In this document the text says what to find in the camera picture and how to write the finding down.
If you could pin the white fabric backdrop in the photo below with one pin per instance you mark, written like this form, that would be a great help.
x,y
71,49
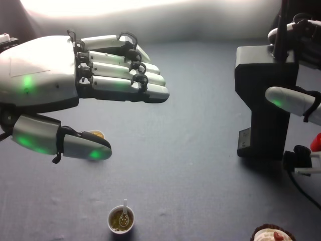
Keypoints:
x,y
175,22

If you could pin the black toy brick phone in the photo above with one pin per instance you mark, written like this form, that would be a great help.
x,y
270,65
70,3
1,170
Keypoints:
x,y
255,75

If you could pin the red round block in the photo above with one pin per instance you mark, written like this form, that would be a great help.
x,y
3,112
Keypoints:
x,y
317,143

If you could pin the toy bowl of green soup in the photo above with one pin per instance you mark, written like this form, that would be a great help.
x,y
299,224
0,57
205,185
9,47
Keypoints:
x,y
121,221

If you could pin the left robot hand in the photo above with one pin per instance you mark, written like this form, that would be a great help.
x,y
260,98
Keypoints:
x,y
37,75

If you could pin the toy cupcake with cream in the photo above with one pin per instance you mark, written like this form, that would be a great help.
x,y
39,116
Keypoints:
x,y
272,233

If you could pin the toy bowl of yellow soup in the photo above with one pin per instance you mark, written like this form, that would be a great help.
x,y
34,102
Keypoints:
x,y
99,134

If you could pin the grey table cloth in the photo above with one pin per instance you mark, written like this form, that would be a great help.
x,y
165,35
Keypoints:
x,y
188,163

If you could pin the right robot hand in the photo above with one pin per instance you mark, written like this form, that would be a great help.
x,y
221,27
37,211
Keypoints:
x,y
291,100

